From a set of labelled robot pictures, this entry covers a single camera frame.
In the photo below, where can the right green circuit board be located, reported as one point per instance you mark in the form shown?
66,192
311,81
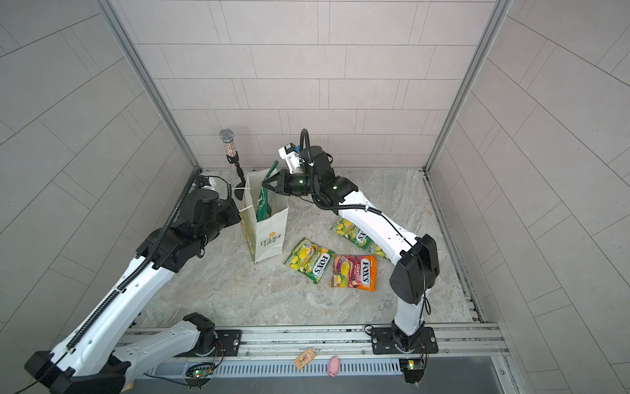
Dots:
413,370

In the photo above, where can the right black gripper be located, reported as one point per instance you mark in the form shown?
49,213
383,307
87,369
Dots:
289,185

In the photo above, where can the wooden mousetrap on rail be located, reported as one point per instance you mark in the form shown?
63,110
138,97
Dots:
304,359

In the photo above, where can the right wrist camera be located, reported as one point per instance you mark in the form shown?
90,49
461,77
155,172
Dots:
291,154

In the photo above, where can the green circuit board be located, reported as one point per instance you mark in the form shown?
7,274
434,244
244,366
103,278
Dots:
198,375
413,370

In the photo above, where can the white illustrated paper bag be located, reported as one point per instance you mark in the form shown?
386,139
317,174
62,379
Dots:
265,239

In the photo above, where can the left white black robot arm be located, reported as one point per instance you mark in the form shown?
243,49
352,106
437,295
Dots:
91,360

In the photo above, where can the left green circuit board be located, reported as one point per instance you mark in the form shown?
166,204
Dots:
198,375

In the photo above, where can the silver microphone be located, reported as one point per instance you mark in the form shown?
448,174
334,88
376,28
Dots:
227,137

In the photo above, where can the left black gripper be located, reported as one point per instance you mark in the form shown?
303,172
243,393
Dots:
231,208

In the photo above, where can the orange Fox's candy bag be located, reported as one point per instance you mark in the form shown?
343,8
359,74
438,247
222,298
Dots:
354,271

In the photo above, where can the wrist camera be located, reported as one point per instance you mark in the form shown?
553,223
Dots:
291,154
206,182

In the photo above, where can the green Fox's candy bag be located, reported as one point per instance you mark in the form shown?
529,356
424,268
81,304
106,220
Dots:
352,233
377,250
310,259

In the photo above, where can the dark green Real crisps bag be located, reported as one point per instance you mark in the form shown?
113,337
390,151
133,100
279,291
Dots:
264,207

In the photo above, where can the pink pig toy on rail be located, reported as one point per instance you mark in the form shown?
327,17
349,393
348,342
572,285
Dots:
334,367

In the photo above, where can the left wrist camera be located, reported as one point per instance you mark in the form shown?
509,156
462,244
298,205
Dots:
206,182

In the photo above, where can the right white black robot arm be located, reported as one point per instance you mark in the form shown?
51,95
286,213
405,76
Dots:
415,258

